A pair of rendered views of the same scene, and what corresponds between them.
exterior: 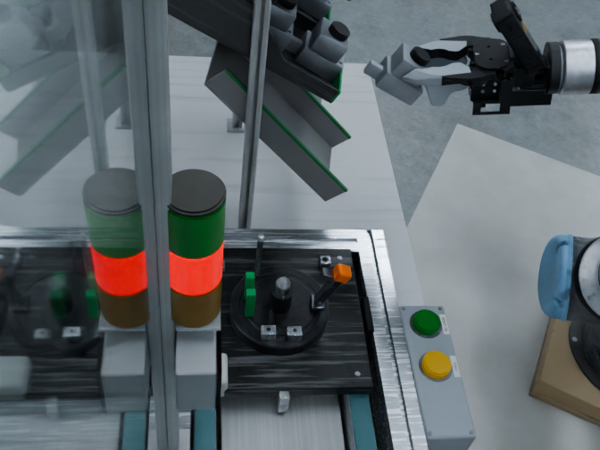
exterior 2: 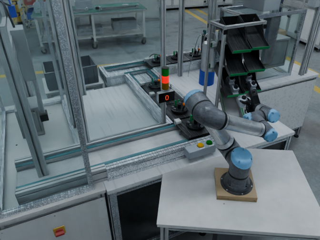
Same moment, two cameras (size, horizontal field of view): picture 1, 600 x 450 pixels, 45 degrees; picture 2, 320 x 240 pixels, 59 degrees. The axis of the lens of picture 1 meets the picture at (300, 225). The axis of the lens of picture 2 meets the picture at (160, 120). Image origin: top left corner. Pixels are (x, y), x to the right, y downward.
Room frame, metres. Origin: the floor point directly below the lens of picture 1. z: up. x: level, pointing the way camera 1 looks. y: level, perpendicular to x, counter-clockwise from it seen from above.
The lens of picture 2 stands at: (-0.01, -1.65, 2.13)
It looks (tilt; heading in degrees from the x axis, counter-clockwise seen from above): 32 degrees down; 78
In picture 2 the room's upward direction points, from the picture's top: 1 degrees counter-clockwise
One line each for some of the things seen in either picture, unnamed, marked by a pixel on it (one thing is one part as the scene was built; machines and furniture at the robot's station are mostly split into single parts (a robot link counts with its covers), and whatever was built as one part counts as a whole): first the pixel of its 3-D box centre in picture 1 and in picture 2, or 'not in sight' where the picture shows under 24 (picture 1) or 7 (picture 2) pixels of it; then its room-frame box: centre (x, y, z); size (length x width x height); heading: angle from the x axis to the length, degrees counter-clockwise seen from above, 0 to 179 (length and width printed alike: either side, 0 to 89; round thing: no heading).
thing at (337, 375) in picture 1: (278, 316); (195, 126); (0.60, 0.01, 0.96); 0.24 x 0.24 x 0.02; 12
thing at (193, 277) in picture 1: (194, 255); (165, 78); (0.39, 0.09, 1.33); 0.05 x 0.05 x 0.05
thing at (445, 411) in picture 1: (430, 377); (200, 149); (0.56, -0.22, 0.93); 0.21 x 0.07 x 0.06; 12
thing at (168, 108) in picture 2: not in sight; (179, 105); (0.54, 0.26, 1.01); 0.24 x 0.24 x 0.13; 12
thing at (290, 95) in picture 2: not in sight; (252, 104); (1.71, 1.07, 0.43); 1.11 x 0.68 x 0.86; 12
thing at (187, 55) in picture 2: not in sight; (195, 51); (1.07, 1.48, 1.01); 0.24 x 0.24 x 0.13; 12
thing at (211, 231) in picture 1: (194, 216); (165, 71); (0.39, 0.09, 1.38); 0.05 x 0.05 x 0.05
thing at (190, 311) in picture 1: (193, 290); (165, 85); (0.39, 0.09, 1.28); 0.05 x 0.05 x 0.05
